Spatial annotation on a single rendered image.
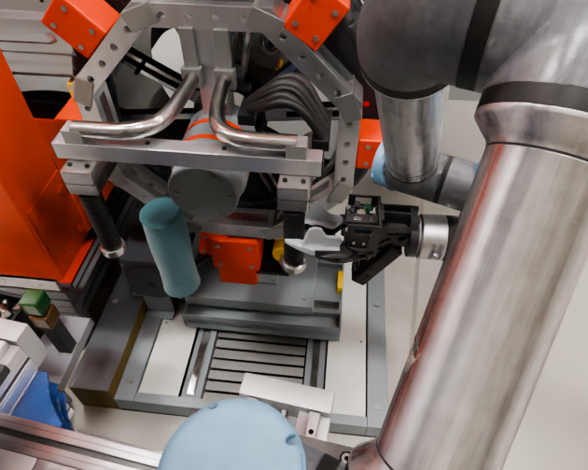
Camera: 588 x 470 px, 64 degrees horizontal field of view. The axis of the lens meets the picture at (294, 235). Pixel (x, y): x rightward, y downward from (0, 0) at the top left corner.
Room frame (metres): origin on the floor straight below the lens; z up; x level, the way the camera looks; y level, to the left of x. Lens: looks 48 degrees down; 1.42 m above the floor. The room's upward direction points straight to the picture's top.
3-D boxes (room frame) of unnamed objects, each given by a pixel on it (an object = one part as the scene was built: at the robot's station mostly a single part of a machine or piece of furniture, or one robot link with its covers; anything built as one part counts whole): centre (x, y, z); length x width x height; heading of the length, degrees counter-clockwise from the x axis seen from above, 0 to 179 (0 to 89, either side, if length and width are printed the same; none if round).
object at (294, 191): (0.56, 0.00, 0.93); 0.09 x 0.05 x 0.05; 174
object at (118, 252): (0.57, 0.34, 0.83); 0.04 x 0.04 x 0.16
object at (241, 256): (0.82, 0.14, 0.48); 0.16 x 0.12 x 0.17; 174
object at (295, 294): (0.96, 0.13, 0.32); 0.40 x 0.30 x 0.28; 84
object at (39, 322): (0.53, 0.52, 0.59); 0.04 x 0.04 x 0.04; 84
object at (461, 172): (0.51, -0.28, 0.95); 0.11 x 0.08 x 0.11; 63
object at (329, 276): (0.95, 0.09, 0.13); 0.50 x 0.36 x 0.10; 84
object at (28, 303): (0.53, 0.52, 0.64); 0.04 x 0.04 x 0.04; 84
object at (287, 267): (0.53, 0.00, 0.83); 0.04 x 0.04 x 0.16
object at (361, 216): (0.52, -0.14, 0.86); 0.12 x 0.08 x 0.09; 84
